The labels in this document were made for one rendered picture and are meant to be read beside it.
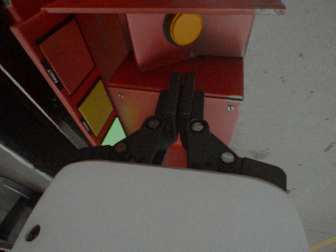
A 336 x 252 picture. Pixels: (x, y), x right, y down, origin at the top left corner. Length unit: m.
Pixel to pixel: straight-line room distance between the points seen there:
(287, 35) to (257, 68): 0.19
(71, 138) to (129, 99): 0.12
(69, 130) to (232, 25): 0.26
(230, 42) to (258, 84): 0.95
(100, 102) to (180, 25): 0.12
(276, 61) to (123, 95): 0.96
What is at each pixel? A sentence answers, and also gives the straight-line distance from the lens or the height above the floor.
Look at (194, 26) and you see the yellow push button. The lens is 0.23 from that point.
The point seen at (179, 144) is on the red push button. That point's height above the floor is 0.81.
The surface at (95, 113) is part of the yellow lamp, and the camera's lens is 0.22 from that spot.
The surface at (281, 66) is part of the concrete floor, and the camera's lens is 1.14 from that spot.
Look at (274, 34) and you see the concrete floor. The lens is 1.05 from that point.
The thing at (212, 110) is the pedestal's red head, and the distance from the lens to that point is 0.22.
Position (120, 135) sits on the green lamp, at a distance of 0.27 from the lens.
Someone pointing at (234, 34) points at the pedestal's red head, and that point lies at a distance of 0.25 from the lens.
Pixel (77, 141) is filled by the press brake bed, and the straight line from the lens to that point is 0.33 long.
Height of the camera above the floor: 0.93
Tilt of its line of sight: 37 degrees down
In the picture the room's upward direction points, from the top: 163 degrees counter-clockwise
